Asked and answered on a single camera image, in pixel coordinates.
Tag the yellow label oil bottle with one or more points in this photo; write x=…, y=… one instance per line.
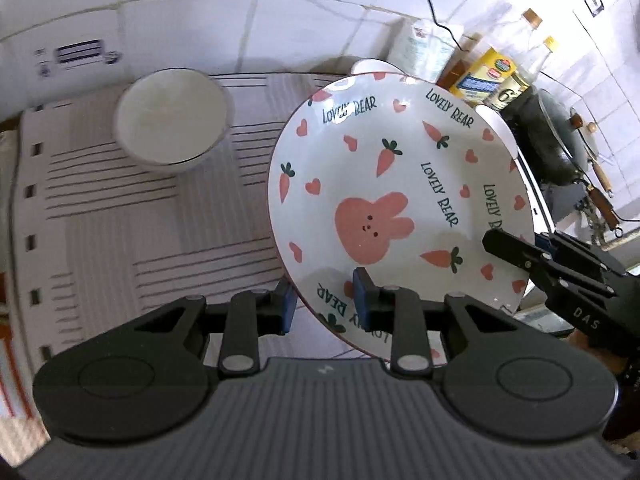
x=493, y=58

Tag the black wok with lid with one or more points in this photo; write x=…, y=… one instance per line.
x=548, y=137

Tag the white plastic bag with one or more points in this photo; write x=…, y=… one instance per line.
x=421, y=49

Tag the white wall sticker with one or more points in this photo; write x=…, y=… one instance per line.
x=70, y=56

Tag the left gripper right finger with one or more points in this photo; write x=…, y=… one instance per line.
x=397, y=311

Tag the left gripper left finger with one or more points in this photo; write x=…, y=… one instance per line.
x=251, y=315

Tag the lovely bear rabbit plate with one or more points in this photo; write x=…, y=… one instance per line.
x=393, y=174

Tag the white bowl with dark rim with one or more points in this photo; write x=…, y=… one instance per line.
x=496, y=123

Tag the finger of the right gripper external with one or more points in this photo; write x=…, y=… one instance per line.
x=538, y=263

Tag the clear vinegar bottle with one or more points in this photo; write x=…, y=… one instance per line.
x=528, y=68

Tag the striped white table mat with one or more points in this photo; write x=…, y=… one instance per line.
x=98, y=241

